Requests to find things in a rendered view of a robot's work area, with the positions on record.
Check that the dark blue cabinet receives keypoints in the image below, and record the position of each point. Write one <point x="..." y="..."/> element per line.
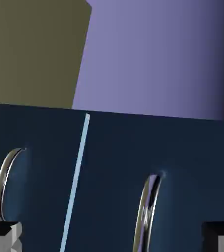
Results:
<point x="76" y="177"/>

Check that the dark blue drawer front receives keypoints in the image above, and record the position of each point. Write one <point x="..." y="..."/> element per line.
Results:
<point x="42" y="177"/>
<point x="192" y="157"/>

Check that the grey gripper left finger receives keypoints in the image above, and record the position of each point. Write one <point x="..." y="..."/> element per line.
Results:
<point x="4" y="241"/>

